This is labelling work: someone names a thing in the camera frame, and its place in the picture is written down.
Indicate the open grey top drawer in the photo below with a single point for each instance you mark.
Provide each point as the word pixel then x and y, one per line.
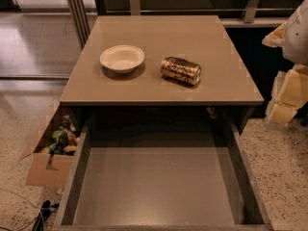
pixel 193 178

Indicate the grey cabinet with top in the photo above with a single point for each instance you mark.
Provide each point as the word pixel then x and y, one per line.
pixel 201 39

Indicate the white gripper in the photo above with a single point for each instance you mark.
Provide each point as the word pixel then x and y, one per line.
pixel 297 38

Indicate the metal railing with wood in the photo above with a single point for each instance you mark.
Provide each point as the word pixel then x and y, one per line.
pixel 235 13

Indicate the orange soda can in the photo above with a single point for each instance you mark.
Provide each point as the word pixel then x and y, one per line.
pixel 181 70

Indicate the cardboard box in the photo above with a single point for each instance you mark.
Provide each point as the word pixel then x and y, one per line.
pixel 48 170

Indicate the white paper bowl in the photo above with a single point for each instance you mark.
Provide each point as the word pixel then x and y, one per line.
pixel 122 58

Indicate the snack items in box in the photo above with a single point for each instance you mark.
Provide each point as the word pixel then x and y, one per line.
pixel 65 139

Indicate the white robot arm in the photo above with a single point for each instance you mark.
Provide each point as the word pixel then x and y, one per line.
pixel 295 41

